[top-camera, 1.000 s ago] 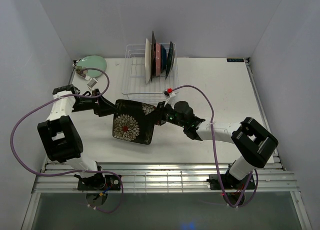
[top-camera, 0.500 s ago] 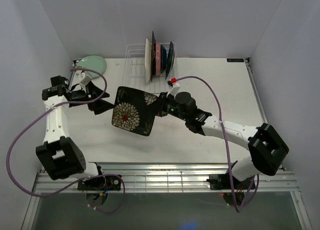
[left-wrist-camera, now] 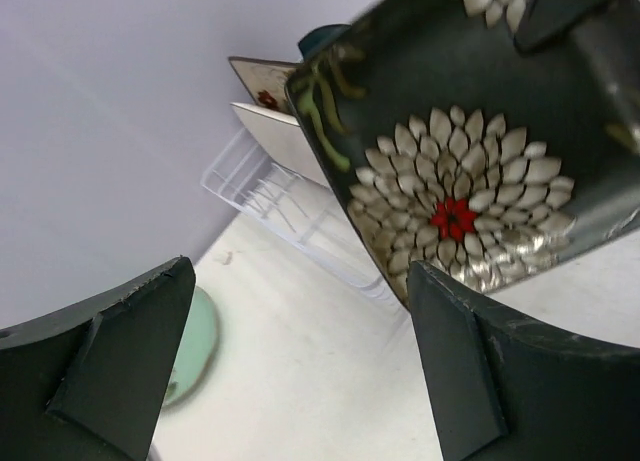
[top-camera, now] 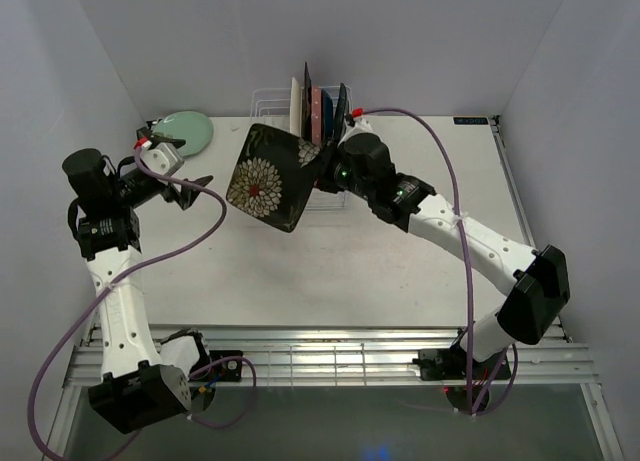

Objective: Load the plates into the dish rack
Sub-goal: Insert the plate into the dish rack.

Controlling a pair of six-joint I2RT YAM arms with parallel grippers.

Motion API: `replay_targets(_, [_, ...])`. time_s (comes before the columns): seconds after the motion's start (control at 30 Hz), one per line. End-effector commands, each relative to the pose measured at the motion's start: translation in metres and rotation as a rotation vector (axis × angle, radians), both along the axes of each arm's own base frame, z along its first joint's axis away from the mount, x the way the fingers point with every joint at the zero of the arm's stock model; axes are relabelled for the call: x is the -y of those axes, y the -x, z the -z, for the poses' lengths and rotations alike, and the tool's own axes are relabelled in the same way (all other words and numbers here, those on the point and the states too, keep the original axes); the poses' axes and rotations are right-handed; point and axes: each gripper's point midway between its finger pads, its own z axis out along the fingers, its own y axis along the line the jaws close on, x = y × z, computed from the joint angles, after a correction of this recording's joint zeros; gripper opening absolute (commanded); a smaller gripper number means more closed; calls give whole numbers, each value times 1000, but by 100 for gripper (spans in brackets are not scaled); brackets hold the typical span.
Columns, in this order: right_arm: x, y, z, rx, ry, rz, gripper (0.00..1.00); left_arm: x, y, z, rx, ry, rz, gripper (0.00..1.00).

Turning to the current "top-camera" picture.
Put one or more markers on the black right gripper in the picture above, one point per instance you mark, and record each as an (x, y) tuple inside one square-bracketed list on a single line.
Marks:
[(326, 160)]

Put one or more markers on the mint green round plate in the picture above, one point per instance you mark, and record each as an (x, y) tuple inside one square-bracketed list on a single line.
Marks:
[(195, 128)]

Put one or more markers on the black logo label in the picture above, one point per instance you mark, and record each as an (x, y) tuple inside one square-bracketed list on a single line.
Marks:
[(470, 120)]

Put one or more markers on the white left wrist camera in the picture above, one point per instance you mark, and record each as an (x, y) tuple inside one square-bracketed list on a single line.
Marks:
[(161, 158)]

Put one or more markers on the dark blue leaf plate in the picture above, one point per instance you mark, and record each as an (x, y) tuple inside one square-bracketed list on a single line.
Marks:
[(327, 116)]

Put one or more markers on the pink polka dot plate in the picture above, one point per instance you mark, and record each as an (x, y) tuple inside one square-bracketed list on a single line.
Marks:
[(316, 115)]

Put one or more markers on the black floral square plate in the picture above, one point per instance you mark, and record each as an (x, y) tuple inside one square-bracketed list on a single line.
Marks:
[(274, 176)]

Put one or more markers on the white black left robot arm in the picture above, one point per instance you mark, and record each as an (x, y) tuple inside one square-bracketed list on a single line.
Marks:
[(142, 381)]

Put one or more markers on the white rectangular plate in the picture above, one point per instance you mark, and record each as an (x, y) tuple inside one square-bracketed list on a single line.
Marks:
[(295, 108)]

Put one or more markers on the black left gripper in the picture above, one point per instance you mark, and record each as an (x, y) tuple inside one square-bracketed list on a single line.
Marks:
[(186, 197)]

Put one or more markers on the aluminium rail frame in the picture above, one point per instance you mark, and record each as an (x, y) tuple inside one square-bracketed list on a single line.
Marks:
[(381, 357)]

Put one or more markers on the teal leaf-shaped plate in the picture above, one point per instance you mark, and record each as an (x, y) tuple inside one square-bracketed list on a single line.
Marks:
[(341, 109)]

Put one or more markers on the cream floral square plate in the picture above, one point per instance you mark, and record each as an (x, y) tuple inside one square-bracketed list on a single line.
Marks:
[(306, 111)]

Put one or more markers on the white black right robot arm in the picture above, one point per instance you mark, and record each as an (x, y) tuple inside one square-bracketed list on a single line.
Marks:
[(535, 283)]

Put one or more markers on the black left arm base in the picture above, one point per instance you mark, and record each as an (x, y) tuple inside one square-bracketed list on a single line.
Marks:
[(229, 370)]

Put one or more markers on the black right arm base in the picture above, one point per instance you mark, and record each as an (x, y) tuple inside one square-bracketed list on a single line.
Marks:
[(451, 364)]

